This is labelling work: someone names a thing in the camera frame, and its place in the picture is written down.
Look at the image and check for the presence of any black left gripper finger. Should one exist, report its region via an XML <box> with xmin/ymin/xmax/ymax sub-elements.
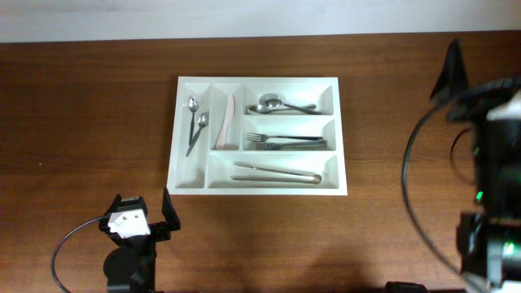
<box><xmin>161</xmin><ymin>187</ymin><xmax>181</xmax><ymax>231</ymax></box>
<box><xmin>99</xmin><ymin>194</ymin><xmax>122</xmax><ymax>232</ymax></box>

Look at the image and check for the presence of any pink plastic knife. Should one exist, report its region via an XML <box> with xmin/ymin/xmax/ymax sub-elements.
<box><xmin>215</xmin><ymin>94</ymin><xmax>235</xmax><ymax>150</ymax></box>

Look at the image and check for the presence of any metal fork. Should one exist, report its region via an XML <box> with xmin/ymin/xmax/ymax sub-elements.
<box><xmin>255</xmin><ymin>140</ymin><xmax>327</xmax><ymax>151</ymax></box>
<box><xmin>269</xmin><ymin>140</ymin><xmax>327</xmax><ymax>147</ymax></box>
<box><xmin>246</xmin><ymin>133</ymin><xmax>324</xmax><ymax>142</ymax></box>

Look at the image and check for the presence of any metal spoon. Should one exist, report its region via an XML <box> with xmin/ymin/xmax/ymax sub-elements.
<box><xmin>247</xmin><ymin>105</ymin><xmax>320</xmax><ymax>115</ymax></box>
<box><xmin>259</xmin><ymin>94</ymin><xmax>322</xmax><ymax>115</ymax></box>

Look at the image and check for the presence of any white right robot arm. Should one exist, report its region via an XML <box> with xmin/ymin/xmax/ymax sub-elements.
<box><xmin>401</xmin><ymin>39</ymin><xmax>520</xmax><ymax>292</ymax></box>

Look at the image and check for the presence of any white cutlery tray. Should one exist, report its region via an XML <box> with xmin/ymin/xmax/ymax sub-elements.
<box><xmin>167</xmin><ymin>77</ymin><xmax>348</xmax><ymax>195</ymax></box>

